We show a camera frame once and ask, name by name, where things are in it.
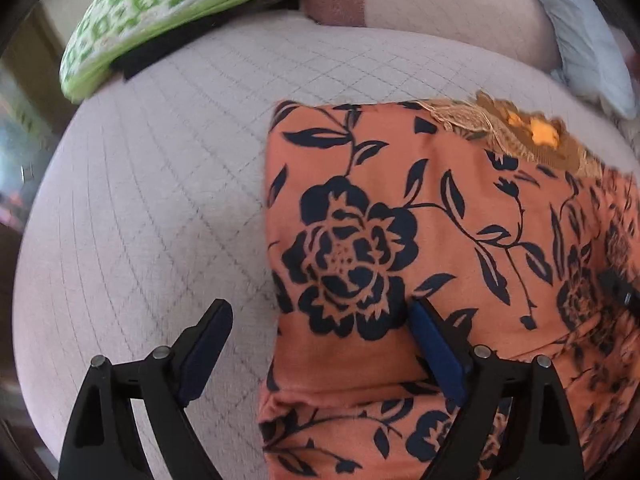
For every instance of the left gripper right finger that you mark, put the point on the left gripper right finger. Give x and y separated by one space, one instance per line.
540 440

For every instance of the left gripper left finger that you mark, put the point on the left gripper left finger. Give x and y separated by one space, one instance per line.
102 439

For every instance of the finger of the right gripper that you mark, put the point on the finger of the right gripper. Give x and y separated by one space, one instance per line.
620 291

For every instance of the orange black floral blouse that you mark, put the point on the orange black floral blouse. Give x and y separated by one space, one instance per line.
372 206

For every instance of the light blue pillow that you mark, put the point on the light blue pillow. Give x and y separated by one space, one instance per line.
593 67

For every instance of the pink quilted bolster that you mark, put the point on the pink quilted bolster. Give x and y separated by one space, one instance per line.
518 29

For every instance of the black folded cloth under pillow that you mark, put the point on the black folded cloth under pillow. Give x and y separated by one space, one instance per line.
153 50

